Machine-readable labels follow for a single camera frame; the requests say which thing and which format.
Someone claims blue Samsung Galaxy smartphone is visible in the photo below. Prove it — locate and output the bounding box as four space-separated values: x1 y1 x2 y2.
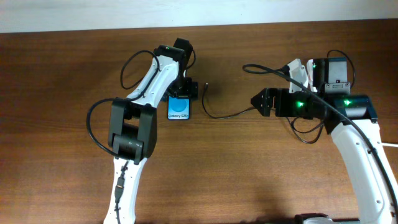
167 96 190 120

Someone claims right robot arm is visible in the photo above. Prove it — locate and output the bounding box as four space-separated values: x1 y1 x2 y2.
243 58 397 223

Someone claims black USB charging cable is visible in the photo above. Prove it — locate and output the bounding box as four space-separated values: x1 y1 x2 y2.
201 49 356 145

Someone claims white power strip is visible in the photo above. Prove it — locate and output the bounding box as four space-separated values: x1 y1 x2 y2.
307 59 317 92

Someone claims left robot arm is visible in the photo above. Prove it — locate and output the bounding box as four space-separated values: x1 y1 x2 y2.
104 38 198 223

